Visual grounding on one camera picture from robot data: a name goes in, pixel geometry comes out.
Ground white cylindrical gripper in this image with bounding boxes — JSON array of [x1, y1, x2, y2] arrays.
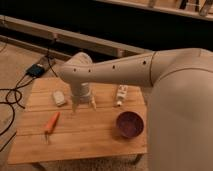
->
[[70, 83, 97, 113]]

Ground dark purple ceramic bowl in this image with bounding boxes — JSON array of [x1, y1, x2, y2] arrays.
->
[[116, 111, 144, 138]]

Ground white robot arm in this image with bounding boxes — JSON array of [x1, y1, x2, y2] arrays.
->
[[59, 48, 213, 171]]

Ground orange toy carrot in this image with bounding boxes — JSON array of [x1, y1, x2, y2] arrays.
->
[[44, 112, 60, 143]]

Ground white tube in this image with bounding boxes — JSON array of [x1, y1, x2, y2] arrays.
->
[[116, 85, 128, 106]]

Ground wooden slatted table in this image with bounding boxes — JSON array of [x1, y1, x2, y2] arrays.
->
[[8, 78, 147, 164]]

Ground blue power box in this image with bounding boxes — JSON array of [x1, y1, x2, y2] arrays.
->
[[26, 64, 45, 78]]

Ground wooden rail frame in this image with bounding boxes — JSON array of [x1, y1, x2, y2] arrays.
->
[[0, 15, 148, 57]]

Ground black cables on floor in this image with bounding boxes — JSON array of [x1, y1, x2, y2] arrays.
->
[[0, 39, 59, 153]]

